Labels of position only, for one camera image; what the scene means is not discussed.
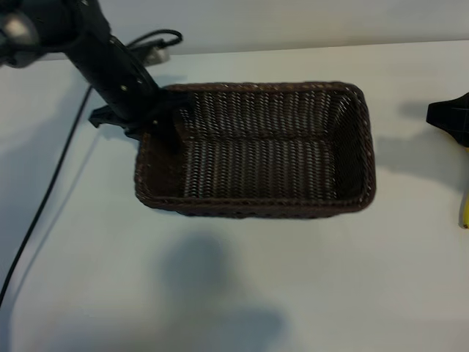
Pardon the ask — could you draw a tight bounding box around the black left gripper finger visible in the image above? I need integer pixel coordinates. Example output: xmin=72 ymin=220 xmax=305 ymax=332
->
xmin=89 ymin=105 xmax=122 ymax=129
xmin=157 ymin=90 xmax=183 ymax=154

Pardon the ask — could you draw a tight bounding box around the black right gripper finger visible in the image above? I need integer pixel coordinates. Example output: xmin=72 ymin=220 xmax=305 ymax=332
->
xmin=426 ymin=109 xmax=469 ymax=148
xmin=426 ymin=92 xmax=469 ymax=114

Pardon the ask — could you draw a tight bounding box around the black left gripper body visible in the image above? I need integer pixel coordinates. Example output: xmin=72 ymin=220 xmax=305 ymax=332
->
xmin=67 ymin=32 xmax=162 ymax=140

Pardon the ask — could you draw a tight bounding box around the yellow banana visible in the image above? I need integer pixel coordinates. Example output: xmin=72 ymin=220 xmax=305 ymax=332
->
xmin=459 ymin=145 xmax=469 ymax=230

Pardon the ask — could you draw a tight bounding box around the dark brown woven basket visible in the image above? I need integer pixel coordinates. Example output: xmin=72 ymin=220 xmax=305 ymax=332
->
xmin=133 ymin=81 xmax=377 ymax=221

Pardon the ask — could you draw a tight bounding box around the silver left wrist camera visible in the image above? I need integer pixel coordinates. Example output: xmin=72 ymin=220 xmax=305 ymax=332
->
xmin=128 ymin=43 xmax=171 ymax=67

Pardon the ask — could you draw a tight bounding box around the thin black camera cable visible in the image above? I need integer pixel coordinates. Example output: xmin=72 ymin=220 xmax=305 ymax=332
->
xmin=124 ymin=29 xmax=183 ymax=52

